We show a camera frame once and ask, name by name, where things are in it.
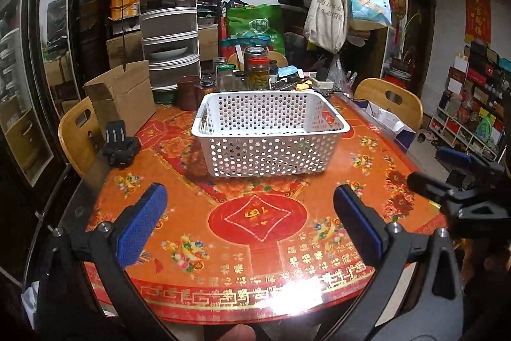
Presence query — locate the person's left hand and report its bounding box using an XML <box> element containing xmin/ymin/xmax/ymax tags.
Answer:
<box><xmin>218</xmin><ymin>325</ymin><xmax>256</xmax><ymax>341</ymax></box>

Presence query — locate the white blue paper bag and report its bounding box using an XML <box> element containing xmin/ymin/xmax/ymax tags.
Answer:
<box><xmin>354</xmin><ymin>99</ymin><xmax>416</xmax><ymax>151</ymax></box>

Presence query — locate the right wooden chair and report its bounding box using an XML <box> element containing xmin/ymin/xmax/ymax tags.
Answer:
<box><xmin>354</xmin><ymin>78</ymin><xmax>423</xmax><ymax>131</ymax></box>

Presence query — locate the wooden chair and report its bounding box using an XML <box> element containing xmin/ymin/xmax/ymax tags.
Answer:
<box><xmin>58</xmin><ymin>97</ymin><xmax>105</xmax><ymax>177</ymax></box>
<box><xmin>354</xmin><ymin>78</ymin><xmax>423</xmax><ymax>131</ymax></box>

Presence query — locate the black phone clamp holder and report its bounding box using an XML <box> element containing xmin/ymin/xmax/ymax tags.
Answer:
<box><xmin>102</xmin><ymin>120</ymin><xmax>141</xmax><ymax>168</ymax></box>

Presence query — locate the red floral tablecloth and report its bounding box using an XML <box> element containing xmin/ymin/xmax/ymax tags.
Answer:
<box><xmin>88</xmin><ymin>99</ymin><xmax>445</xmax><ymax>325</ymax></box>

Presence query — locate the left wooden chair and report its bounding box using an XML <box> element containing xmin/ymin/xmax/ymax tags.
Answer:
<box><xmin>58</xmin><ymin>97</ymin><xmax>105</xmax><ymax>177</ymax></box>

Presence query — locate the brown cardboard box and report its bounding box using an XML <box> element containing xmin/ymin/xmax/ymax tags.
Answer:
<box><xmin>83</xmin><ymin>60</ymin><xmax>156</xmax><ymax>137</ymax></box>

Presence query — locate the white perforated plastic basket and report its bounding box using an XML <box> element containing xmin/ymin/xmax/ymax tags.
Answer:
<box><xmin>191</xmin><ymin>90</ymin><xmax>351</xmax><ymax>177</ymax></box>

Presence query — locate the blue illustrated tote bag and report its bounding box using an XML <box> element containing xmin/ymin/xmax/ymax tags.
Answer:
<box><xmin>348</xmin><ymin>0</ymin><xmax>392</xmax><ymax>31</ymax></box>

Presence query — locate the small amber jar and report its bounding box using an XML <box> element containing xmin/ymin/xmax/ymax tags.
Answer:
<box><xmin>197</xmin><ymin>81</ymin><xmax>215</xmax><ymax>103</ymax></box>

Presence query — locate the green lid glass jar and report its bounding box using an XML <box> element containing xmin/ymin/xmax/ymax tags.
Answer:
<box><xmin>216</xmin><ymin>64</ymin><xmax>236</xmax><ymax>92</ymax></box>

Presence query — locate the beige canvas tote bag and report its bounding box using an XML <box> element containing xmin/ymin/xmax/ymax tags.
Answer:
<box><xmin>304</xmin><ymin>0</ymin><xmax>349</xmax><ymax>55</ymax></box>

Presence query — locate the red lid pickle jar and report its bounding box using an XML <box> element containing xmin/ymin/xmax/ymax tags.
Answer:
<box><xmin>248</xmin><ymin>57</ymin><xmax>269</xmax><ymax>90</ymax></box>

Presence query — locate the green shopping bag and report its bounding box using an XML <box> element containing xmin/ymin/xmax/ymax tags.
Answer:
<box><xmin>226</xmin><ymin>4</ymin><xmax>286</xmax><ymax>55</ymax></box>

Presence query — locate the stacked grey drawer tower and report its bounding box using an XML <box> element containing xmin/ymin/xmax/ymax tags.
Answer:
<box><xmin>140</xmin><ymin>0</ymin><xmax>200</xmax><ymax>92</ymax></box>

